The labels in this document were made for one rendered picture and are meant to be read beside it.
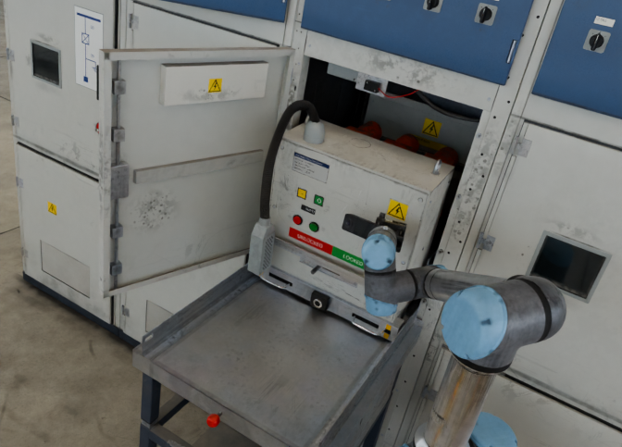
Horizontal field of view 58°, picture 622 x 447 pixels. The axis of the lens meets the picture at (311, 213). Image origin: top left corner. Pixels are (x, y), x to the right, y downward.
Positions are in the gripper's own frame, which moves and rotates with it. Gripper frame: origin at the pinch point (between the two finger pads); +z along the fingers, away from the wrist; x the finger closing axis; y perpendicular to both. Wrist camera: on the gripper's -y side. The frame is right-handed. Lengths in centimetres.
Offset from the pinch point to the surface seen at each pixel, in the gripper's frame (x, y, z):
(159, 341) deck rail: -46, -51, -19
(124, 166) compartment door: 0, -71, -17
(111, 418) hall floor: -117, -86, 36
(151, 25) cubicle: 40, -96, 34
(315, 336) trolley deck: -40.5, -10.2, 3.0
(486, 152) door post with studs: 26.2, 23.3, 6.0
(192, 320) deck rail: -43, -46, -7
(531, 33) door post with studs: 58, 24, -3
